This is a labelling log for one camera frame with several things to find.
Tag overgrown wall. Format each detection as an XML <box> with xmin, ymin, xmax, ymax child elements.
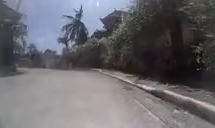
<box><xmin>128</xmin><ymin>13</ymin><xmax>215</xmax><ymax>86</ymax></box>

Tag grey concrete road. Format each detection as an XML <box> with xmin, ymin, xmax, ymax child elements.
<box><xmin>0</xmin><ymin>67</ymin><xmax>215</xmax><ymax>128</ymax></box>

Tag low grey wall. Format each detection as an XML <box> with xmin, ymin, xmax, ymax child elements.
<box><xmin>15</xmin><ymin>49</ymin><xmax>63</xmax><ymax>70</ymax></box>

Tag tall palm tree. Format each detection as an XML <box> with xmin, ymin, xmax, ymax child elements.
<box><xmin>60</xmin><ymin>4</ymin><xmax>90</xmax><ymax>48</ymax></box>

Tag overgrown green bushes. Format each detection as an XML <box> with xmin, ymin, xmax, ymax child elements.
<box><xmin>60</xmin><ymin>0</ymin><xmax>215</xmax><ymax>73</ymax></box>

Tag dark building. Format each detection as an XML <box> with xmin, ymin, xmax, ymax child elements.
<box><xmin>0</xmin><ymin>0</ymin><xmax>29</xmax><ymax>69</ymax></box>

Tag building with tiered roof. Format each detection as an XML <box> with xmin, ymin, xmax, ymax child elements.
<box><xmin>90</xmin><ymin>8</ymin><xmax>129</xmax><ymax>40</ymax></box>

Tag small palm tree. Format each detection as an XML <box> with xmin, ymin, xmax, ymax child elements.
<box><xmin>56</xmin><ymin>35</ymin><xmax>71</xmax><ymax>51</ymax></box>

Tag grey pavement strip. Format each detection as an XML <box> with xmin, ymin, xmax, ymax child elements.
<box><xmin>100</xmin><ymin>68</ymin><xmax>215</xmax><ymax>108</ymax></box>

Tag pale concrete kerb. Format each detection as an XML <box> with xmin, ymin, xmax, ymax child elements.
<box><xmin>92</xmin><ymin>68</ymin><xmax>215</xmax><ymax>126</ymax></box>

